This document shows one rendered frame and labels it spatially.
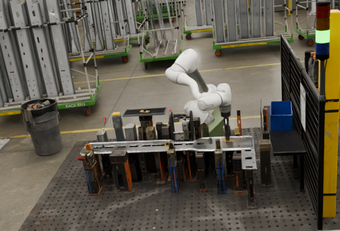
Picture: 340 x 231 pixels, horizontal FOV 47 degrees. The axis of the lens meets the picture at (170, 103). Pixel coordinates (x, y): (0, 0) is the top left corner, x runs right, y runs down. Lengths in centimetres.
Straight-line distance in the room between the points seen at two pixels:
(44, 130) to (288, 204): 368
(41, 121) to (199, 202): 315
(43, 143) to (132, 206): 294
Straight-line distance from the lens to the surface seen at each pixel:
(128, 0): 1246
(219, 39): 991
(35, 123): 561
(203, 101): 276
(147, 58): 921
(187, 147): 305
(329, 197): 274
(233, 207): 288
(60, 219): 308
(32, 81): 738
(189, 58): 329
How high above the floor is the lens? 236
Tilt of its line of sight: 20 degrees down
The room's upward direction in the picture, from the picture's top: 7 degrees counter-clockwise
